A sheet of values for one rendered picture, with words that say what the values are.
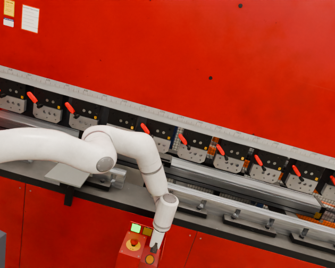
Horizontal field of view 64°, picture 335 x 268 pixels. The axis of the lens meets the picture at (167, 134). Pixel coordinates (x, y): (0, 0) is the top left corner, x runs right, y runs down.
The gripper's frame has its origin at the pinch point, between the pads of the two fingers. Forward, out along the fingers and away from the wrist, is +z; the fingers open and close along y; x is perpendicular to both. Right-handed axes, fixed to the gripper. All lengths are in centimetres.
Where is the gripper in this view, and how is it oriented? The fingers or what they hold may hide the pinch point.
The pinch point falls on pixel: (153, 248)
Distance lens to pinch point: 140.8
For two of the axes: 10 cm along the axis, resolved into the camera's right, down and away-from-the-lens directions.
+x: 9.6, 2.8, -0.4
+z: -2.3, 8.7, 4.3
